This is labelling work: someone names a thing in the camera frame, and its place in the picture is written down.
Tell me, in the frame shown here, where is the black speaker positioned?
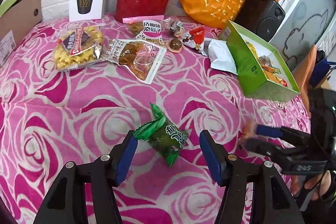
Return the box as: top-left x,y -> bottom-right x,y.
234,0 -> 285,42

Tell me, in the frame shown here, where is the pink plum melon-seed bag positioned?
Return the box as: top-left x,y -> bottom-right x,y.
122,15 -> 164,45

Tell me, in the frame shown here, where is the white foil packet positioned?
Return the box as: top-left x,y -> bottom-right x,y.
207,39 -> 237,75

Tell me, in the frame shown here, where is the brown cardboard box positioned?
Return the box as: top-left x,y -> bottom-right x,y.
0,0 -> 42,67

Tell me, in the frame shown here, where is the pink rose tablecloth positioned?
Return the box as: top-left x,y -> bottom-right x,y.
1,18 -> 310,223

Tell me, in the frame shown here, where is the blue bag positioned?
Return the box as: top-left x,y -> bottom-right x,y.
309,58 -> 336,88

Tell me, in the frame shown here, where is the green candy packet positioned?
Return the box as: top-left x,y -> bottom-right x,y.
133,103 -> 189,167

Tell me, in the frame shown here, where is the Danco Galette cookie bag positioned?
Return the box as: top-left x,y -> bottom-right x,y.
53,25 -> 105,71

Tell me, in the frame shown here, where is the person's right hand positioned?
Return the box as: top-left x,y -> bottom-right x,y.
290,171 -> 331,201

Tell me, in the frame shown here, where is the green gift box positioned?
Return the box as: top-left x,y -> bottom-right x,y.
219,21 -> 300,102

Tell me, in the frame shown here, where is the braised meat snack packet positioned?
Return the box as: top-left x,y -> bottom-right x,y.
104,39 -> 166,84

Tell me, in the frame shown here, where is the round jelly cup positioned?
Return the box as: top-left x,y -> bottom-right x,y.
165,38 -> 183,53

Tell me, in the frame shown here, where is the large yellow chip bag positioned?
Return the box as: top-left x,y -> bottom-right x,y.
246,42 -> 259,60

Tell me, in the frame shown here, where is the orange chair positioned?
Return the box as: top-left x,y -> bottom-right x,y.
292,44 -> 317,118

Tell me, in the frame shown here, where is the red candy wrapper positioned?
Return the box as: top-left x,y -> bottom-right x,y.
182,27 -> 206,56

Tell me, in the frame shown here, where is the orange snack packet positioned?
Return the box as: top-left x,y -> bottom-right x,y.
261,65 -> 288,87

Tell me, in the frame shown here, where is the clear brown nut packet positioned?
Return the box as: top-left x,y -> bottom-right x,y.
258,55 -> 273,68

